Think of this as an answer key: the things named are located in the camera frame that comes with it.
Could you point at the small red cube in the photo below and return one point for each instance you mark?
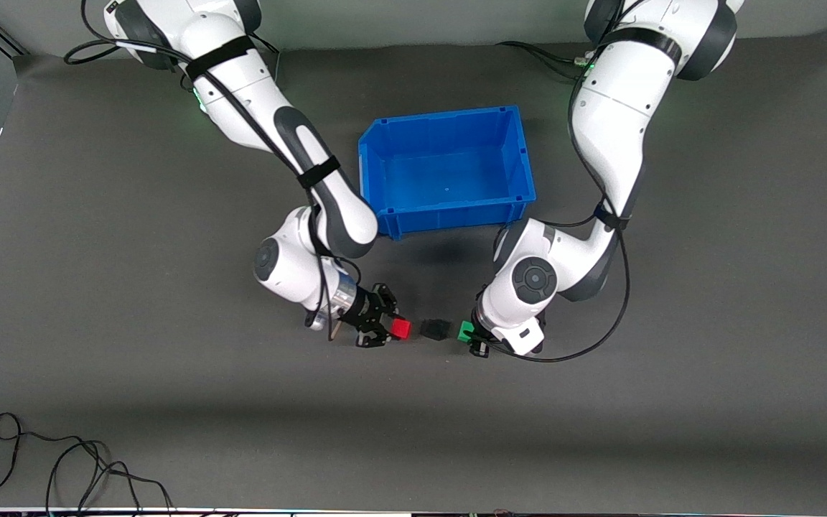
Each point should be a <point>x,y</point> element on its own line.
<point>401,329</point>

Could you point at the blue plastic storage bin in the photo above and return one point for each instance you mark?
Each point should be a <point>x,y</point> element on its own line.
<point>449,172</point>

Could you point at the small black cube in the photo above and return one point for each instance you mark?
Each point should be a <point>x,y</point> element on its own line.
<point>434,329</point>

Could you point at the small green cube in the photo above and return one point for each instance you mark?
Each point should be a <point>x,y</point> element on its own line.
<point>465,331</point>

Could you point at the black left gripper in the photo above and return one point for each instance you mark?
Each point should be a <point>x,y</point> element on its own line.
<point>479,347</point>

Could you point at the dark grey table mat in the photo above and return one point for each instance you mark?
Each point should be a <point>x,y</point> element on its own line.
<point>600,431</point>

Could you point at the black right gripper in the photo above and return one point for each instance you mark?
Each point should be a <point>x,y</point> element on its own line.
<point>365,310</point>

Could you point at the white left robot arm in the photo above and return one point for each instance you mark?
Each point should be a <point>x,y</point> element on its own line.
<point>614,122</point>

